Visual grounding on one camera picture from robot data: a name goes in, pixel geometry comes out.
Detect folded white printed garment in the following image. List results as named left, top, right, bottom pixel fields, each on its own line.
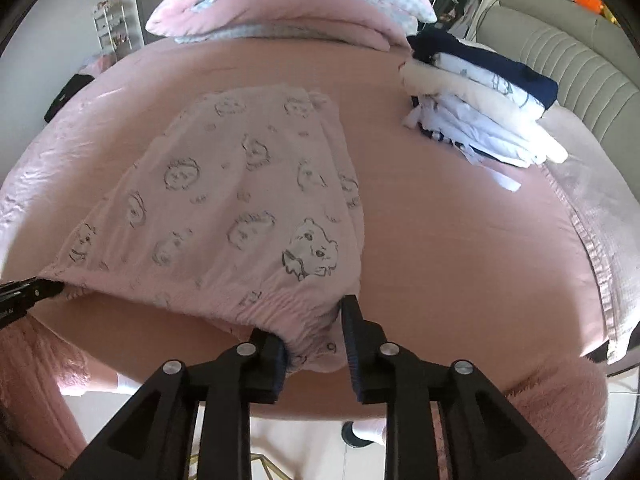
left=432, top=53, right=546, bottom=120

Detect folded pink checkered duvet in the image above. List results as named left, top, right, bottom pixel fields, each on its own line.
left=145, top=0, right=437, bottom=52

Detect folded white striped garment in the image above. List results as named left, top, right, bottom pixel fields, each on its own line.
left=402, top=94, right=547, bottom=193

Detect left foot white sock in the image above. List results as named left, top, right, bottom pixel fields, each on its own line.
left=86, top=367, right=140, bottom=396

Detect folded navy garment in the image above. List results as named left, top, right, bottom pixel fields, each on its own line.
left=407, top=28, right=559, bottom=110

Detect right foot white sock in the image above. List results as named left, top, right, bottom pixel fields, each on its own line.
left=341, top=418, right=386, bottom=448

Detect pink fluffy rug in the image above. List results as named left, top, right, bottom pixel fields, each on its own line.
left=420, top=358, right=608, bottom=479

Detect foot white sock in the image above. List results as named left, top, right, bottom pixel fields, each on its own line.
left=341, top=418, right=386, bottom=448
left=86, top=367, right=140, bottom=396

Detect pink bed sheet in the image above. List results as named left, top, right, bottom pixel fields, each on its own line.
left=1, top=39, right=604, bottom=418

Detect white shelf rack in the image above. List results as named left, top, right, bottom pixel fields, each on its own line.
left=91, top=0, right=134, bottom=58

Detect folded cream garment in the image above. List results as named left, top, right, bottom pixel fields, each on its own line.
left=399, top=60, right=567, bottom=167

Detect pink cartoon print pajama pants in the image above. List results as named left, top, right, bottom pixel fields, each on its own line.
left=42, top=84, right=364, bottom=373

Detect black bag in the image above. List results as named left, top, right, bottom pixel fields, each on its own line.
left=43, top=74, right=94, bottom=124

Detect grey padded headboard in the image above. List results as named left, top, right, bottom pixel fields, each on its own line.
left=471, top=0, right=639, bottom=186

